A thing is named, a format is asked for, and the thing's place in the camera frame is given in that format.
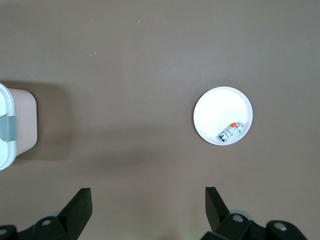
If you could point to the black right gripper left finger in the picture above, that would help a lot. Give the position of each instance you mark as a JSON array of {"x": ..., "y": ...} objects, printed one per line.
[{"x": 75, "y": 215}]

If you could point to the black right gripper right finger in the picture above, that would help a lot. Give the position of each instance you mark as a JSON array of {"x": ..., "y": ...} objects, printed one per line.
[{"x": 220, "y": 217}]

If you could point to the white circuit breaker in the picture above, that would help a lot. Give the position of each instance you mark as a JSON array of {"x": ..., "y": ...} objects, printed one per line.
[{"x": 231, "y": 132}]

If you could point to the white round plate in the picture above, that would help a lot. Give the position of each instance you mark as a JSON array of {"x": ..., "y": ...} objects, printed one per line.
[{"x": 220, "y": 110}]

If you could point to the pink box with white lid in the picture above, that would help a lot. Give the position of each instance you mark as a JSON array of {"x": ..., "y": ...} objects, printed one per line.
[{"x": 23, "y": 120}]

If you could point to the brown table mat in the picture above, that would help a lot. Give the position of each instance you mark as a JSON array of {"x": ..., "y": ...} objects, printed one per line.
[{"x": 140, "y": 75}]

